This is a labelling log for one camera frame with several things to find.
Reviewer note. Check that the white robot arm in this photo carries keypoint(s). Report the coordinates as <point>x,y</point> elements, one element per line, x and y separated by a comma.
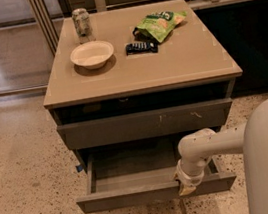
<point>250,139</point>

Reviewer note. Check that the white paper bowl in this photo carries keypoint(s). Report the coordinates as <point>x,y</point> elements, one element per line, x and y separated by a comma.
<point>92,55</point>

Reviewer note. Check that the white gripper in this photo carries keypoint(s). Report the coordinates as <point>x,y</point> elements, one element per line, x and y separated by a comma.
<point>188,179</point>

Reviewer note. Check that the silver drink can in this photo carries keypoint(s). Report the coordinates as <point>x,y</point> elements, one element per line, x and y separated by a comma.
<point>81,21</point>

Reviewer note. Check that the grey drawer cabinet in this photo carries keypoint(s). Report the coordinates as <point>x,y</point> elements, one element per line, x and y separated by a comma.
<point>190,67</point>

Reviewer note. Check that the black snack bar wrapper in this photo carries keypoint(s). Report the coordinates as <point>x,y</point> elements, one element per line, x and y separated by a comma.
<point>141,47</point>

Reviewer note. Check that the blue tape piece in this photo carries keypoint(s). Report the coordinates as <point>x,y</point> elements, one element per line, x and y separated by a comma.
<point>79,168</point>

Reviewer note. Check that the green chip bag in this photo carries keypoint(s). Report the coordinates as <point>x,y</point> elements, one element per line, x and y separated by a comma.
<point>157,26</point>

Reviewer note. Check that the grey drawer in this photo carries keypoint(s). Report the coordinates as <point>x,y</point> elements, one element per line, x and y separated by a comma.
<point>131,177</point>
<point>147,124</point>

